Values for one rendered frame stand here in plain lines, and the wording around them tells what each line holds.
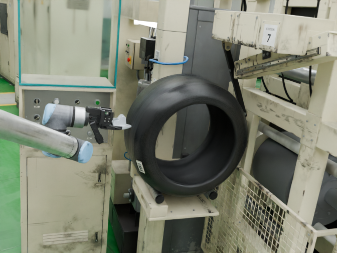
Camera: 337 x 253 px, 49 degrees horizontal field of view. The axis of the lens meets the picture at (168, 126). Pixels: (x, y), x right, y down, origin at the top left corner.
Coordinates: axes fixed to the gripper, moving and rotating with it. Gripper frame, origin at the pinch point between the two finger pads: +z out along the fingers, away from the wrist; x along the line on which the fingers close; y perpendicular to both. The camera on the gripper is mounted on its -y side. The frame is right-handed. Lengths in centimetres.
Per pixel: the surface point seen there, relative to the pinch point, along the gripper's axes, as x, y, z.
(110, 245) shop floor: 83, -121, 27
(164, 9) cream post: 29, 54, 15
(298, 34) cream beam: -34, 55, 50
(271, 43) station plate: -29, 49, 42
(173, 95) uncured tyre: -10.0, 19.6, 14.4
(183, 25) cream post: 28, 49, 26
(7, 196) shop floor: 171, -131, -51
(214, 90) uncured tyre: -10.0, 24.8, 32.8
